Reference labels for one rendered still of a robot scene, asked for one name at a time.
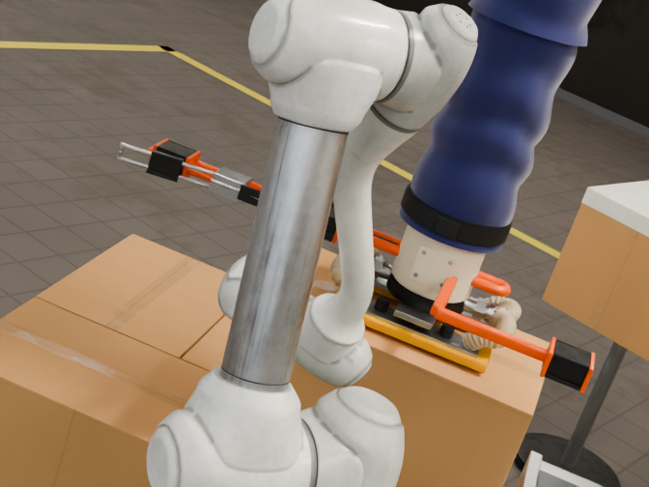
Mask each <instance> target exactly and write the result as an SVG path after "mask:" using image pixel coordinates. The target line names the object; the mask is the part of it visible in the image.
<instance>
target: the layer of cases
mask: <svg viewBox="0 0 649 487"><path fill-rule="evenodd" d="M225 273H226V272H224V271H222V270H219V269H217V268H214V267H212V266H209V265H207V264H205V263H202V262H200V261H197V260H195V259H193V258H190V257H188V256H185V255H183V254H181V253H179V252H177V251H174V250H172V249H169V248H167V247H165V246H162V245H160V244H157V243H153V242H151V241H149V240H146V239H144V238H141V237H139V236H137V235H134V234H131V235H130V236H128V237H127V238H125V239H124V240H122V241H121V242H119V243H117V244H115V245H114V246H112V247H111V248H109V249H108V250H106V251H104V252H103V253H102V254H101V255H99V256H98V257H96V258H95V259H93V260H92V261H90V262H88V263H87V264H85V265H84V266H82V267H81V268H79V269H78V270H76V271H74V272H72V273H71V274H69V275H68V276H66V277H65V278H63V279H62V280H60V281H58V282H57V283H55V284H54V285H52V286H51V287H49V288H48V289H46V290H44V291H43V292H41V293H40V294H38V295H37V296H36V297H35V298H32V299H30V300H29V301H27V302H26V303H24V304H23V305H22V306H20V307H19V308H17V309H15V310H14V311H12V312H11V313H9V314H8V315H6V316H5V317H3V318H1V319H0V487H152V486H151V484H150V481H149V478H148V472H147V451H148V446H149V442H150V440H151V437H152V436H153V434H154V433H155V430H156V428H157V426H158V425H159V423H160V422H161V421H162V420H163V419H165V418H166V417H167V416H168V415H170V414H171V413H172V412H173V411H176V410H182V409H183V407H184V405H185V404H186V402H187V401H188V399H189V398H190V396H191V395H192V393H193V392H194V390H195V389H196V388H197V385H198V383H199V381H200V380H201V379H202V378H203V377H204V376H205V375H207V374H208V373H209V372H211V371H212V370H214V368H216V367H218V366H221V364H222V360H223V357H224V352H225V348H226V343H227V339H228V335H229V330H230V326H231V323H232V320H231V319H229V318H228V317H227V316H226V315H225V314H224V313H223V312H222V311H221V309H220V307H219V304H218V298H217V294H218V288H219V285H220V282H221V280H222V279H223V277H224V275H225Z"/></svg>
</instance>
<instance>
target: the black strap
mask: <svg viewBox="0 0 649 487"><path fill-rule="evenodd" d="M410 185H411V183H410V184H408V185H407V187H406V190H405V193H404V196H403V199H402V201H401V206H402V208H403V210H404V212H405V213H406V214H407V215H408V216H409V217H410V218H412V219H413V220H414V221H416V222H417V223H419V224H421V225H422V226H424V227H426V228H428V229H430V230H432V231H434V232H436V233H438V234H440V235H442V236H444V237H447V238H450V239H452V240H456V241H459V242H462V243H466V244H474V245H481V246H497V245H501V244H504V243H505V242H506V239H507V237H508V234H509V232H510V229H511V227H512V221H511V222H510V224H508V225H507V226H505V227H492V226H484V225H479V224H475V223H471V222H468V221H464V220H460V219H457V218H455V217H453V216H450V215H447V214H445V213H442V212H440V211H438V210H436V209H434V208H432V207H430V206H429V205H427V204H426V203H424V202H423V201H422V200H420V199H419V198H418V197H416V196H415V195H414V193H413V191H412V190H411V188H410Z"/></svg>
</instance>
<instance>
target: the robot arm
mask: <svg viewBox="0 0 649 487"><path fill-rule="evenodd" d="M477 37H478V30H477V26H476V25H475V23H474V21H473V20H472V18H471V17H470V16H469V15H468V14H467V13H466V12H465V11H463V10H462V9H460V8H459V7H456V6H453V5H448V4H437V5H433V6H429V7H426V8H425V9H424V10H423V11H422V12H421V13H420V14H417V13H415V12H407V11H400V10H395V9H391V8H388V7H385V6H384V5H382V4H380V3H378V2H375V1H372V0H268V1H267V2H266V3H265V4H264V5H263V6H262V7H261V8H260V10H259V11H258V12H257V13H256V15H255V17H254V19H253V22H252V25H251V28H250V32H249V38H248V47H249V53H250V59H251V62H252V64H253V66H254V68H255V69H256V71H257V72H258V74H259V75H260V76H261V77H262V78H263V79H264V80H266V81H267V82H268V87H269V93H270V104H271V108H272V111H273V114H275V115H277V116H278V119H277V124H276V125H275V129H274V134H273V137H272V142H271V146H270V150H269V155H268V163H267V167H266V171H265V176H264V179H263V184H262V188H261V192H260V197H259V201H258V206H257V210H256V214H255V218H254V222H253V229H252V234H251V238H250V242H249V247H248V250H247V254H246V255H245V256H243V257H242V258H240V259H239V260H238V261H237V262H236V263H235V264H234V265H233V266H232V267H231V268H230V269H229V270H228V271H227V272H226V273H225V275H224V277H223V279H222V280H221V282H220V285H219V288H218V294H217V298H218V304H219V307H220V309H221V311H222V312H223V313H224V314H225V315H226V316H227V317H228V318H229V319H231V320H232V323H231V326H230V330H229V335H228V339H227V343H226V348H225V352H224V357H223V360H222V364H221V366H218V367H216V368H214V370H212V371H211V372H209V373H208V374H207V375H205V376H204V377H203V378H202V379H201V380H200V381H199V383H198V385H197V388H196V389H195V390H194V392H193V393H192V395H191V396H190V398H189V399H188V401H187V402H186V404H185V405H184V407H183V409H182V410H176V411H173V412H172V413H171V414H170V415H168V416H167V417H166V418H165V419H163V420H162V421H161V422H160V423H159V425H158V426H157V428H156V430H155V433H154V434H153V436H152V437H151V440H150V442H149V446H148V451H147V472H148V478H149V481H150V484H151V486H152V487H396V485H397V482H398V479H399V475H400V472H401V468H402V465H403V459H404V450H405V433H404V426H403V424H402V423H401V419H400V416H399V413H398V410H397V409H396V407H395V406H394V405H393V404H392V403H391V402H390V401H389V400H388V399H386V398H385V397H384V396H382V395H380V394H379V393H377V392H375V391H372V390H371V389H368V388H365V387H350V386H352V385H353V384H355V383H356V382H357V381H359V380H360V379H361V378H362V377H363V376H364V375H365V374H366V373H367V372H368V370H369V369H370V368H371V365H372V358H373V356H372V351H371V348H370V346H369V343H368V341H367V340H366V339H365V338H364V337H363V333H364V330H365V326H364V321H363V317H364V315H365V313H366V311H367V309H368V306H369V304H370V301H371V298H372V296H373V291H374V280H375V268H374V246H373V224H372V202H371V189H372V181H373V176H374V173H375V171H376V169H377V167H378V165H379V164H380V163H381V162H382V161H383V160H384V159H385V158H386V157H387V156H388V155H389V154H391V153H392V152H393V151H394V150H395V149H397V148H398V147H399V146H400V145H401V144H403V143H404V142H405V141H407V140H408V139H409V138H411V137H412V136H413V135H415V134H416V133H417V132H419V131H420V130H421V129H422V128H423V127H424V126H425V125H426V124H427V123H428V122H429V121H430V120H431V119H432V118H433V117H434V116H436V115H437V114H438V113H439V111H440V110H441V109H442V107H443V106H444V105H445V104H447V102H448V101H449V100H450V98H451V97H452V96H453V95H454V93H455V92H456V91H457V89H458V88H459V86H460V85H461V83H462V82H463V80H464V79H465V77H466V74H467V72H468V70H469V68H470V66H471V63H472V61H473V58H474V55H475V52H476V48H477ZM332 201H333V203H334V212H335V221H336V230H337V238H338V246H339V255H340V264H341V274H342V281H341V287H340V290H339V291H338V293H337V294H330V293H327V294H322V295H320V296H318V297H316V298H314V297H313V296H311V290H312V286H313V282H314V278H315V274H316V269H317V266H318V262H319V258H320V254H321V250H322V245H323V241H324V237H325V230H326V226H327V222H328V218H329V214H330V210H331V206H332ZM295 362H296V363H297V364H299V365H300V366H301V367H303V368H304V369H305V370H307V371H308V372H309V373H311V374H312V375H314V376H315V377H317V378H318V379H320V380H322V381H324V382H326V383H328V384H330V385H333V386H336V387H341V388H337V389H335V390H333V391H331V392H329V393H328V394H326V395H324V396H322V397H321V398H320V399H319V400H318V402H317V404H316V406H315V407H310V408H307V409H304V410H302V411H301V410H300V401H299V399H298V397H297V394H296V392H295V390H294V388H293V386H292V385H291V384H290V379H291V375H292V371H293V367H294V363H295Z"/></svg>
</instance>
